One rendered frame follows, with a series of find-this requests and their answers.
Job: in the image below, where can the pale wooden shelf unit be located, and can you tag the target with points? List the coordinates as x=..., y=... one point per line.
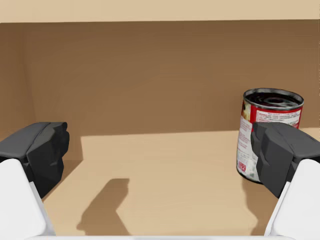
x=155, y=82

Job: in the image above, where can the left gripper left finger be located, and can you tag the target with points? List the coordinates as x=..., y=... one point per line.
x=37, y=155

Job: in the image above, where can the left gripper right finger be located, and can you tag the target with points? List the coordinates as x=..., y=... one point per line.
x=280, y=150

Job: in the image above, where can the red and white can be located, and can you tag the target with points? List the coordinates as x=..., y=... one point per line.
x=265, y=110

